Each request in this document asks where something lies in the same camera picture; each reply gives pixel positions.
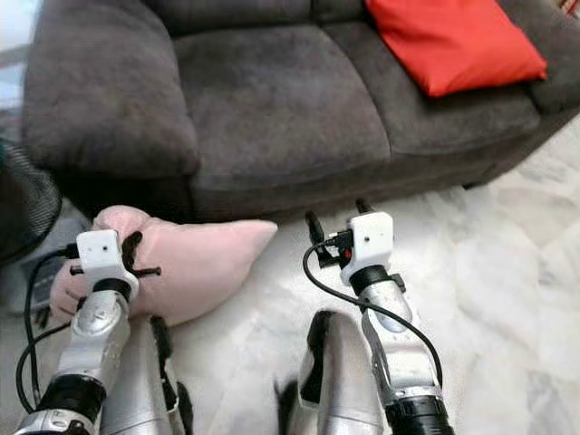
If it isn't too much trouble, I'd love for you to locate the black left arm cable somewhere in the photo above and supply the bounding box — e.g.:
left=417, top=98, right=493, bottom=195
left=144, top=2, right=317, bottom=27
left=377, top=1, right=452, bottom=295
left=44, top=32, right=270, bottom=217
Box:
left=13, top=246, right=79, bottom=414

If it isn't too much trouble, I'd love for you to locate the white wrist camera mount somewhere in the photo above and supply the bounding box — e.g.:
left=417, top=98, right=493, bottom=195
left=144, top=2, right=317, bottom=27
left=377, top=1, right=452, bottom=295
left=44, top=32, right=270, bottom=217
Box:
left=339, top=210, right=396, bottom=287
left=76, top=228, right=140, bottom=301

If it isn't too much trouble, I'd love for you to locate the grey-brown fabric sofa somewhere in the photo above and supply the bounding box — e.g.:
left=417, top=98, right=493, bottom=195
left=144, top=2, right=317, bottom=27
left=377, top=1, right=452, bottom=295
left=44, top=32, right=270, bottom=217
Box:
left=22, top=0, right=580, bottom=224

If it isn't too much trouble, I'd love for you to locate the black floor fan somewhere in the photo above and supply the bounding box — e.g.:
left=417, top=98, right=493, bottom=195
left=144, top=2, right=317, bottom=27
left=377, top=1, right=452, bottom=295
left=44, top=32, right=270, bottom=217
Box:
left=0, top=135, right=97, bottom=314

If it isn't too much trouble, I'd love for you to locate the silver right robot leg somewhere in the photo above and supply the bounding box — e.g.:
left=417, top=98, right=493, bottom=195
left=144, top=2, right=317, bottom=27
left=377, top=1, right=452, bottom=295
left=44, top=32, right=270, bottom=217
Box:
left=275, top=309, right=387, bottom=435

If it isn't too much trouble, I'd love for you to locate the pink cat-face pillow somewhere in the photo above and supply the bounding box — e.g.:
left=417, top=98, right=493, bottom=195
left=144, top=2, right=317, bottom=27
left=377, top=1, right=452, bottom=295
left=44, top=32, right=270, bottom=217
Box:
left=49, top=205, right=279, bottom=328

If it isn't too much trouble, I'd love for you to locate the red pillow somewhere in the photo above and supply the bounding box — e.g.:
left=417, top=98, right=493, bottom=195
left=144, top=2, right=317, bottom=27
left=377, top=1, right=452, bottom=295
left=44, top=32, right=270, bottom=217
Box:
left=363, top=0, right=548, bottom=100

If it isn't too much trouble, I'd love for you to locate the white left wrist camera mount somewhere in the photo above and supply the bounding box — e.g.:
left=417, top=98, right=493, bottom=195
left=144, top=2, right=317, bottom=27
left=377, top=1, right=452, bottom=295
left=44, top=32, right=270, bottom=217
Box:
left=76, top=228, right=140, bottom=301

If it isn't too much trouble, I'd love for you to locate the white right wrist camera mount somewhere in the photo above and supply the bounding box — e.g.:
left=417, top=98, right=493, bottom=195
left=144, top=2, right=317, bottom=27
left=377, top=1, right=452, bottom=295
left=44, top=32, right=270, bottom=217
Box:
left=339, top=210, right=396, bottom=287

